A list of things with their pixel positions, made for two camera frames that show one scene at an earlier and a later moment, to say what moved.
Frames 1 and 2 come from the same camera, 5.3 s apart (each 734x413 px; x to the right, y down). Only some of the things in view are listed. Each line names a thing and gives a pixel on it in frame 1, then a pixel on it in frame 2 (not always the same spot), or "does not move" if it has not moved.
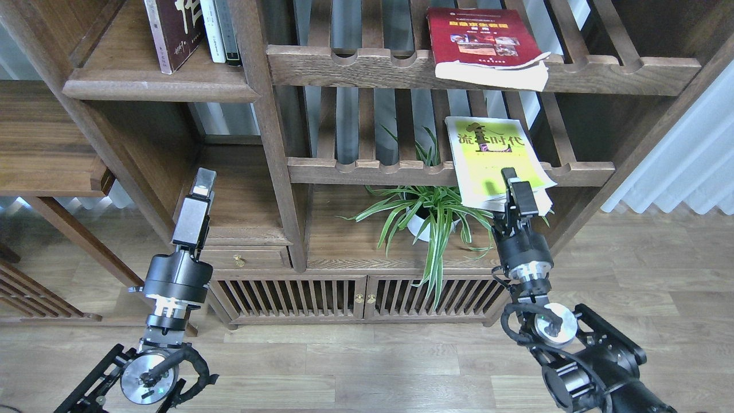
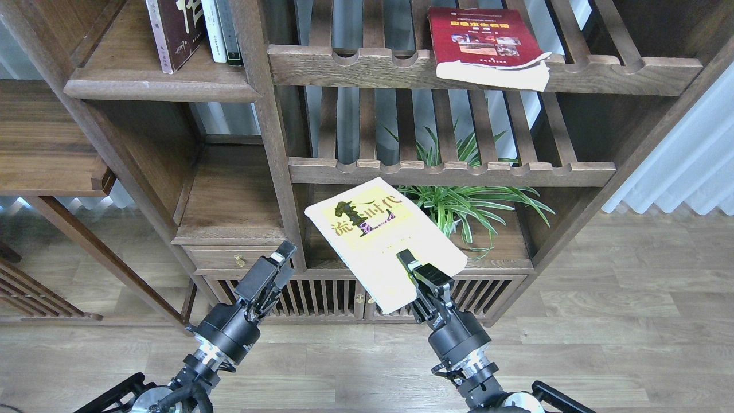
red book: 485,46 does not move
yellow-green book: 481,148 → 371,223
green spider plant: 433,214 does not move
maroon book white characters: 178,27 does not move
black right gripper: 518,242 → 455,335
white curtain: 693,165 does not move
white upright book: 212,31 does not move
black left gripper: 176,276 → 231,330
